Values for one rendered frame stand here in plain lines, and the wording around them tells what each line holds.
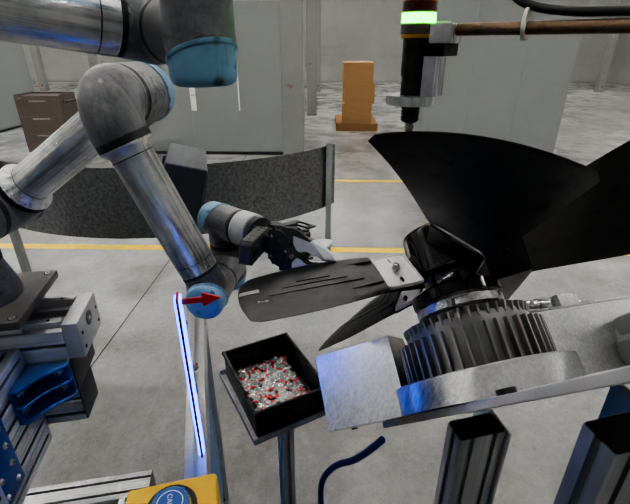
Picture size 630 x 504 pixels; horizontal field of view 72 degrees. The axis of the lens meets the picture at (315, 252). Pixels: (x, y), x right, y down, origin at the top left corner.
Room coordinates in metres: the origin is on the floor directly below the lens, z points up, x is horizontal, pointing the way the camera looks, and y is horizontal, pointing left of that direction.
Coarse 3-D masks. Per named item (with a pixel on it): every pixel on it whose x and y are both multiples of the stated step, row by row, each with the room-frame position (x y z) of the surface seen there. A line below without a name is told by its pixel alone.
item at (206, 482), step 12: (180, 480) 0.34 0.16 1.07; (192, 480) 0.34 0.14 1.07; (204, 480) 0.34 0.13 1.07; (216, 480) 0.34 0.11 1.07; (132, 492) 0.32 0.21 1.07; (144, 492) 0.32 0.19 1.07; (156, 492) 0.32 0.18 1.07; (192, 492) 0.32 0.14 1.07; (204, 492) 0.32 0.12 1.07; (216, 492) 0.32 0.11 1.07
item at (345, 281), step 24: (312, 264) 0.68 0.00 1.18; (336, 264) 0.65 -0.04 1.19; (360, 264) 0.65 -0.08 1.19; (240, 288) 0.62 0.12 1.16; (264, 288) 0.60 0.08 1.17; (288, 288) 0.58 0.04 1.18; (312, 288) 0.58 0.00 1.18; (336, 288) 0.58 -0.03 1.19; (360, 288) 0.58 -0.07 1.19; (384, 288) 0.58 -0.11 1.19; (264, 312) 0.51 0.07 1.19; (288, 312) 0.51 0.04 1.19
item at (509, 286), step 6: (486, 270) 0.75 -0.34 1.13; (528, 270) 0.85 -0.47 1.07; (510, 276) 0.81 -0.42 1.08; (516, 276) 0.83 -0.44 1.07; (522, 276) 0.84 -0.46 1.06; (504, 282) 0.80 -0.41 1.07; (510, 282) 0.82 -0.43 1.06; (516, 282) 0.84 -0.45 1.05; (522, 282) 0.86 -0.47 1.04; (504, 288) 0.81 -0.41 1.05; (510, 288) 0.83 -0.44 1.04; (516, 288) 0.85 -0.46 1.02; (504, 294) 0.82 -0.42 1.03; (510, 294) 0.85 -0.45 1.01
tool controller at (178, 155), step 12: (168, 156) 1.16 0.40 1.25; (180, 156) 1.19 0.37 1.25; (192, 156) 1.23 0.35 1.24; (204, 156) 1.27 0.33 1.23; (168, 168) 1.09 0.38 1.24; (180, 168) 1.10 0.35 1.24; (192, 168) 1.11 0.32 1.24; (204, 168) 1.13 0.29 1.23; (180, 180) 1.10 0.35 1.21; (192, 180) 1.11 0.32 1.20; (204, 180) 1.11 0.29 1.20; (180, 192) 1.10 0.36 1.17; (192, 192) 1.10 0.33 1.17; (204, 192) 1.13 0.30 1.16; (192, 204) 1.10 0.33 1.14; (192, 216) 1.10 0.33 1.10
